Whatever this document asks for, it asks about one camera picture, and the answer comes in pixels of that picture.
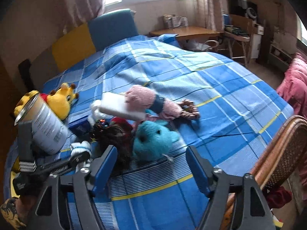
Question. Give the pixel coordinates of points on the pink fluffy towel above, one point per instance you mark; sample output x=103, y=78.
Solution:
x=144, y=98

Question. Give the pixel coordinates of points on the white sock with teal band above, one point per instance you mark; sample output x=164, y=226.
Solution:
x=80, y=147

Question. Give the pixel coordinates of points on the left hand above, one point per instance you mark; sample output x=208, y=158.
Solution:
x=15, y=211

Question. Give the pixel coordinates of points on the red plush toy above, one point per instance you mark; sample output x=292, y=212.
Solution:
x=122, y=123

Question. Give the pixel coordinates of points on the pink curtain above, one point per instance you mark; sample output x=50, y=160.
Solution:
x=82, y=11
x=209, y=14

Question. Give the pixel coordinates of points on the blue plaid bed sheet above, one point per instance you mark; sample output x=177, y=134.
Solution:
x=239, y=116

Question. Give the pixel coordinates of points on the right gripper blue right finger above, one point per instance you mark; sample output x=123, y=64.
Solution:
x=202, y=171

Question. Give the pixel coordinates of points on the clear desk organizer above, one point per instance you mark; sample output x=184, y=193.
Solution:
x=173, y=21

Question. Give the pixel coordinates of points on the pink curtain left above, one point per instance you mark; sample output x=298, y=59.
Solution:
x=82, y=11

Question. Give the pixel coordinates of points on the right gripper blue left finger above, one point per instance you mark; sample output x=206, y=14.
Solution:
x=101, y=169

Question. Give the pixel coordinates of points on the yellow and teal headboard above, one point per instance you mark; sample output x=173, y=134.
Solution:
x=92, y=37

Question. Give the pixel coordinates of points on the pink curtain right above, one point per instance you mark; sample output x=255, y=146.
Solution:
x=209, y=14

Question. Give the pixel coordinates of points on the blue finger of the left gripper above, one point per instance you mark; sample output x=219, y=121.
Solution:
x=62, y=166
x=27, y=161

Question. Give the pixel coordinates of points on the pink quilted blanket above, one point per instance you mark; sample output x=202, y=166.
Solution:
x=293, y=88

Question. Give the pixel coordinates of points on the white protein powder can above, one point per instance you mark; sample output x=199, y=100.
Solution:
x=49, y=132

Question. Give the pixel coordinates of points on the brown braided rope toy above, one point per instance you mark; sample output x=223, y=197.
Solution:
x=189, y=110

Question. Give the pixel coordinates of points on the teal plush animal toy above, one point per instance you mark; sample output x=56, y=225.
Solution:
x=153, y=140

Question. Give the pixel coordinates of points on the wooden shelf with clutter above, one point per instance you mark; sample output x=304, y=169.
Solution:
x=242, y=30

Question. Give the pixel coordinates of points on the wooden desk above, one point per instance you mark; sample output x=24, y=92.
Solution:
x=190, y=32

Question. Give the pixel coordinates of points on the wicker chair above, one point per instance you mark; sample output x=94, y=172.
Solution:
x=283, y=154

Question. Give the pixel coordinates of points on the yellow plush bear toy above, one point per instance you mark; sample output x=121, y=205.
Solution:
x=59, y=101

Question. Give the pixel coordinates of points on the blue foil packet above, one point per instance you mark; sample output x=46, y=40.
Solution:
x=80, y=126

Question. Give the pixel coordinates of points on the white plush toy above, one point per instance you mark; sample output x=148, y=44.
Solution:
x=96, y=114

